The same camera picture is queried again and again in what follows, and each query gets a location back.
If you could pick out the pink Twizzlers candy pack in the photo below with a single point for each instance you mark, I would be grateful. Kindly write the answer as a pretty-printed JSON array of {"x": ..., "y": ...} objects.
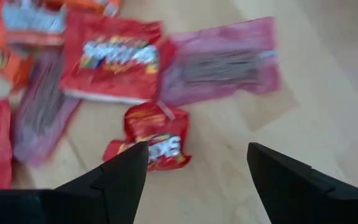
[
  {"x": 222, "y": 62},
  {"x": 42, "y": 118}
]

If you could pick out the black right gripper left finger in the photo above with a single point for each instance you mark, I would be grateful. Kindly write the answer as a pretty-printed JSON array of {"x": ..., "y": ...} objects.
[{"x": 117, "y": 186}]

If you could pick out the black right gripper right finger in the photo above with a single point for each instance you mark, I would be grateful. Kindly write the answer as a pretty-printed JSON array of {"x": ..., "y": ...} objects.
[{"x": 291, "y": 193}]

